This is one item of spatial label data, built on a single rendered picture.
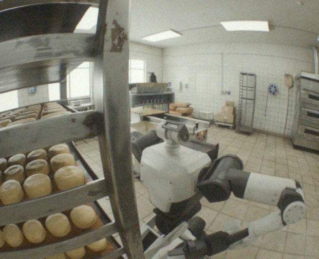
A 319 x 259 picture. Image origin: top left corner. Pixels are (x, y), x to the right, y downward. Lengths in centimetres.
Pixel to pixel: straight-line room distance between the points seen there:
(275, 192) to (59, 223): 51
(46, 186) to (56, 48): 18
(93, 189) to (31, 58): 17
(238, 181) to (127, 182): 36
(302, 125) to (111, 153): 439
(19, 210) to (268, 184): 53
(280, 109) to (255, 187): 491
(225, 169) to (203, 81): 542
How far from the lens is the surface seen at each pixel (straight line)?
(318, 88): 455
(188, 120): 186
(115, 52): 16
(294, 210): 49
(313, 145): 467
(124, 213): 22
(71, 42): 18
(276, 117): 535
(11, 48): 18
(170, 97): 227
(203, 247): 54
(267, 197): 48
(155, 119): 183
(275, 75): 533
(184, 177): 52
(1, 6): 24
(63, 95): 60
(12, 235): 34
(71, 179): 23
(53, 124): 17
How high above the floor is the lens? 127
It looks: 16 degrees down
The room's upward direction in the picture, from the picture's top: straight up
